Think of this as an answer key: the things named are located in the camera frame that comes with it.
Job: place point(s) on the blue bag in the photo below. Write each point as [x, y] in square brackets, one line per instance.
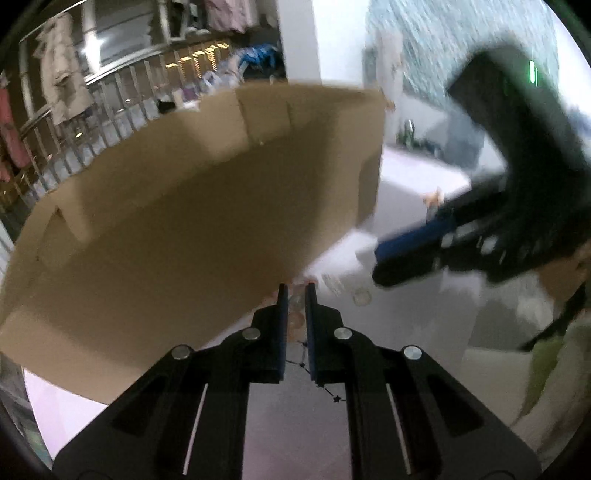
[258, 57]

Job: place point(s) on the brown cardboard box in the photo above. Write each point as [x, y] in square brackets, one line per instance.
[184, 207]

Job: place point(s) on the person's right forearm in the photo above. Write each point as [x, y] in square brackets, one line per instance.
[561, 281]

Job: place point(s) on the metal balcony railing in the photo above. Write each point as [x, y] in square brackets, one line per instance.
[138, 76]

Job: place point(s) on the teal floral cloth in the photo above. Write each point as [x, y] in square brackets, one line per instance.
[438, 37]

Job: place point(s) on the red pink hanging garment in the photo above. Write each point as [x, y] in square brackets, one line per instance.
[11, 134]

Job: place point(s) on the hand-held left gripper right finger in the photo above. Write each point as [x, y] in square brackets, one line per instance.
[311, 337]

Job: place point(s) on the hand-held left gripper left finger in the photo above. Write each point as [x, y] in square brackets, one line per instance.
[279, 337]

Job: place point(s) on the small green bottle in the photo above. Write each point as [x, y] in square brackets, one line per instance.
[408, 134]

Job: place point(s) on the beige hanging garment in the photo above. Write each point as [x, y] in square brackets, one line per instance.
[64, 69]

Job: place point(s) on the light pink hanging garment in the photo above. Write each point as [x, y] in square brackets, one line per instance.
[231, 14]

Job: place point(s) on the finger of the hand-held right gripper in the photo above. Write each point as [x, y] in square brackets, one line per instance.
[461, 212]
[415, 265]

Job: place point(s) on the green fluffy garment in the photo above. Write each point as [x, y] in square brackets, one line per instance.
[545, 369]

